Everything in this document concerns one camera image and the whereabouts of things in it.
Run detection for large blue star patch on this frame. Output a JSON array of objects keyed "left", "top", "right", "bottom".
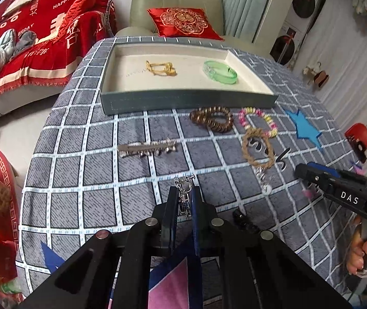
[{"left": 285, "top": 109, "right": 322, "bottom": 152}]

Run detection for silver hair clip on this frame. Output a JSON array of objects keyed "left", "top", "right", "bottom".
[{"left": 117, "top": 138, "right": 179, "bottom": 159}]

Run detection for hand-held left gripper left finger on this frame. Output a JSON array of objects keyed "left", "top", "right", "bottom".
[{"left": 18, "top": 186, "right": 184, "bottom": 309}]

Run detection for grey checked tablecloth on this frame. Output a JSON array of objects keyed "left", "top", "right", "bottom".
[{"left": 19, "top": 35, "right": 367, "bottom": 309}]

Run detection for red embroidered cushion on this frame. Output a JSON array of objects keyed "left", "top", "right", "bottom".
[{"left": 147, "top": 6, "right": 224, "bottom": 41}]

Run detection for silver chain bracelet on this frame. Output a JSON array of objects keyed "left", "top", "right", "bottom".
[{"left": 173, "top": 174, "right": 196, "bottom": 218}]

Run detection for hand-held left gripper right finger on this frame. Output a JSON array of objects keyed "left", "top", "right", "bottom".
[{"left": 191, "top": 185, "right": 353, "bottom": 309}]

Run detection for grey jewelry tray cream lining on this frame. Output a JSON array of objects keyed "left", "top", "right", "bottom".
[{"left": 100, "top": 43, "right": 279, "bottom": 116}]

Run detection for red and black object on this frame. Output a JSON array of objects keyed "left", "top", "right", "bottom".
[{"left": 345, "top": 123, "right": 367, "bottom": 164}]

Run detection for pink star patch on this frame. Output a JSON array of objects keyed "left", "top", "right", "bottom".
[{"left": 149, "top": 257, "right": 197, "bottom": 309}]

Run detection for pastel bead bracelet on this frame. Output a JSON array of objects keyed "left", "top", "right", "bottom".
[{"left": 238, "top": 106, "right": 278, "bottom": 137}]

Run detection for red satin pillow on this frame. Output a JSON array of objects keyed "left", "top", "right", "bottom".
[{"left": 59, "top": 0, "right": 95, "bottom": 31}]

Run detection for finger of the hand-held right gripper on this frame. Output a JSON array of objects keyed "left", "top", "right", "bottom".
[
  {"left": 295, "top": 164, "right": 335, "bottom": 197},
  {"left": 311, "top": 165, "right": 355, "bottom": 181}
]

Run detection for grey clothes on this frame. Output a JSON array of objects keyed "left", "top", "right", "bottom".
[{"left": 10, "top": 34, "right": 37, "bottom": 60}]

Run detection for red printed blanket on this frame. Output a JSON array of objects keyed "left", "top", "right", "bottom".
[{"left": 0, "top": 0, "right": 117, "bottom": 105}]

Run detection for beige sofa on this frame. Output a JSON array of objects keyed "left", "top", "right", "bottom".
[{"left": 0, "top": 80, "right": 84, "bottom": 126}]

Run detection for black hair clip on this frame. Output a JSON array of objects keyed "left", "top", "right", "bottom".
[{"left": 233, "top": 209, "right": 258, "bottom": 232}]

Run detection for gold bracelet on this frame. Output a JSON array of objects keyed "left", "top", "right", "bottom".
[{"left": 145, "top": 59, "right": 178, "bottom": 77}]

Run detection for green translucent bangle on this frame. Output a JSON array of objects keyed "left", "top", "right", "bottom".
[{"left": 203, "top": 59, "right": 239, "bottom": 85}]

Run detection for black flexible stand pole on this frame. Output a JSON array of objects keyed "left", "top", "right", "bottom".
[{"left": 104, "top": 0, "right": 122, "bottom": 37}]

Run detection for silver pendant charm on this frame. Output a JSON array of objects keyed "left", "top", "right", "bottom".
[{"left": 256, "top": 167, "right": 273, "bottom": 195}]

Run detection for brown braided rope bracelet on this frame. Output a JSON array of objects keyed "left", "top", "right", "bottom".
[{"left": 241, "top": 127, "right": 275, "bottom": 169}]

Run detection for brown wooden bead bracelet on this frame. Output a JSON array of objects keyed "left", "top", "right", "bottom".
[{"left": 189, "top": 106, "right": 234, "bottom": 133}]

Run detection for pale blue curtain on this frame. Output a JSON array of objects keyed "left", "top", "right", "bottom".
[{"left": 209, "top": 0, "right": 276, "bottom": 44}]

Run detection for wall hanging ornament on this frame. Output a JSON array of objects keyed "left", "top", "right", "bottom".
[{"left": 303, "top": 61, "right": 330, "bottom": 91}]

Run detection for small blue star patch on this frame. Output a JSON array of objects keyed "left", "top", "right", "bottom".
[{"left": 40, "top": 241, "right": 66, "bottom": 274}]

